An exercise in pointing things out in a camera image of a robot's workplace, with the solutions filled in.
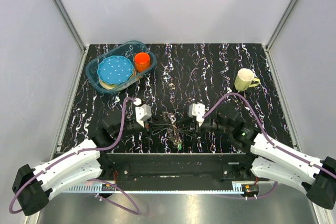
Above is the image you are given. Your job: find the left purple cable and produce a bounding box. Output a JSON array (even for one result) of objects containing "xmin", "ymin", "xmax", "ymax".
[{"xmin": 9, "ymin": 97, "xmax": 140, "ymax": 214}]

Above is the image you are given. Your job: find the blue plastic basket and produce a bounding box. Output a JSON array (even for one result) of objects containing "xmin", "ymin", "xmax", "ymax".
[{"xmin": 86, "ymin": 40, "xmax": 157, "ymax": 95}]

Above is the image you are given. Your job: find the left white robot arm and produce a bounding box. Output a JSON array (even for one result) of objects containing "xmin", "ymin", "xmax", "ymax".
[{"xmin": 12, "ymin": 114, "xmax": 172, "ymax": 216}]

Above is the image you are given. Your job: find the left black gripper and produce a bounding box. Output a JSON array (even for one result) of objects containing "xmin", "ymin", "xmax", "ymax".
[{"xmin": 114, "ymin": 112, "xmax": 172, "ymax": 140}]

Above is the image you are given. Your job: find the beige plate under blue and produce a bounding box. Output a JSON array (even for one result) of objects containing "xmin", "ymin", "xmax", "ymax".
[{"xmin": 99, "ymin": 77, "xmax": 139, "ymax": 90}]

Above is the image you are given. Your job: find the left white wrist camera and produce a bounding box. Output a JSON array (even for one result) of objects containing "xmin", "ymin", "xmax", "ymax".
[{"xmin": 133, "ymin": 98, "xmax": 152, "ymax": 127}]

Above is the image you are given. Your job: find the orange plastic cup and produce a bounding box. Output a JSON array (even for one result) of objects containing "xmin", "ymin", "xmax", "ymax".
[{"xmin": 134, "ymin": 52, "xmax": 151, "ymax": 72}]

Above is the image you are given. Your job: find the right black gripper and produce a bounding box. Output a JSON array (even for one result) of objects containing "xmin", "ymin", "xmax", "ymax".
[{"xmin": 176, "ymin": 114, "xmax": 232, "ymax": 138}]

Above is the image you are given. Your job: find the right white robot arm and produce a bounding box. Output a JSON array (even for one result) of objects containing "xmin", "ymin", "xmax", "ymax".
[{"xmin": 177, "ymin": 112, "xmax": 335, "ymax": 210}]

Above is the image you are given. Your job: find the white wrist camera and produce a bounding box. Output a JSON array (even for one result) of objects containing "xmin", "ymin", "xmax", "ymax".
[
  {"xmin": 188, "ymin": 103, "xmax": 205, "ymax": 126},
  {"xmin": 133, "ymin": 98, "xmax": 152, "ymax": 127}
]

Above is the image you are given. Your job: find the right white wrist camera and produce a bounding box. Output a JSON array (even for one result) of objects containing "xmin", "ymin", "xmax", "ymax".
[{"xmin": 188, "ymin": 103, "xmax": 205, "ymax": 126}]

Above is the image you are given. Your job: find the cream yellow mug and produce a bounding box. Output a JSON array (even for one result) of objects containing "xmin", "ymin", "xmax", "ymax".
[{"xmin": 234, "ymin": 68, "xmax": 260, "ymax": 92}]

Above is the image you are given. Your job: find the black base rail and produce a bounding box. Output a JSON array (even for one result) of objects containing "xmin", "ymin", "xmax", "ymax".
[{"xmin": 70, "ymin": 152, "xmax": 289, "ymax": 185}]

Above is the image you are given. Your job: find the blue dotted plate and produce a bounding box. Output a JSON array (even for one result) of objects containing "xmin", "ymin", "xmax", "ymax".
[{"xmin": 97, "ymin": 56, "xmax": 134, "ymax": 85}]

